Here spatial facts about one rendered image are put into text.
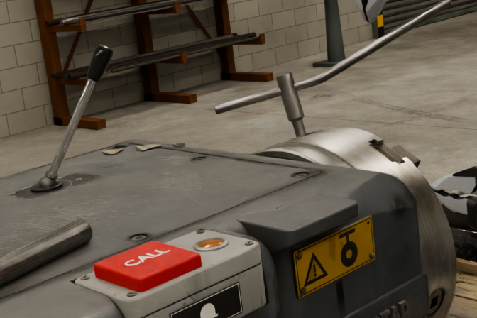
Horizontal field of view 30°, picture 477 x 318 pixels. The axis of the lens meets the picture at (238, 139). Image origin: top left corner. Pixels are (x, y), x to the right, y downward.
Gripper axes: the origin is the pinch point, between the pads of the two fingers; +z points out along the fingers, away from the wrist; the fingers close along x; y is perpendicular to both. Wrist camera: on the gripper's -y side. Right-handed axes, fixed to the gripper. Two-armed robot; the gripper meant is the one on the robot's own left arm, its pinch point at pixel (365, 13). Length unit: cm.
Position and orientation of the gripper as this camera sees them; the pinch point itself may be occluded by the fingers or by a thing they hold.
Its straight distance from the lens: 124.8
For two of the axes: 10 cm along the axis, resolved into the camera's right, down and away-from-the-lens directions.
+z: 0.0, 9.4, 3.5
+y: 7.3, -2.4, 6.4
